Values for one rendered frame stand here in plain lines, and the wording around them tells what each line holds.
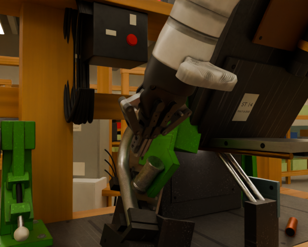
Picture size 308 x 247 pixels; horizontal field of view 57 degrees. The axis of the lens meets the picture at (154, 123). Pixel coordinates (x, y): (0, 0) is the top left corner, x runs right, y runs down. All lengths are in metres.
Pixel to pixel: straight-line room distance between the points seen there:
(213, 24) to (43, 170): 0.65
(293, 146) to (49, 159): 0.63
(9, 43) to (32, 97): 10.13
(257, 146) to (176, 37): 0.30
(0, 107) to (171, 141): 0.55
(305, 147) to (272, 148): 0.06
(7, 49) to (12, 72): 0.77
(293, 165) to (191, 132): 6.16
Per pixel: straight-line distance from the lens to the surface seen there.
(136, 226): 0.56
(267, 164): 1.40
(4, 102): 0.94
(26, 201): 0.70
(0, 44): 10.99
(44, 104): 0.86
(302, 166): 6.93
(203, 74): 0.33
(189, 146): 0.62
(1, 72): 10.79
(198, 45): 0.36
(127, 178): 0.65
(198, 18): 0.35
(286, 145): 0.54
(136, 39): 0.87
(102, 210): 1.00
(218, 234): 0.75
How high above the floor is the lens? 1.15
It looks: 1 degrees up
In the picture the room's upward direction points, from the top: straight up
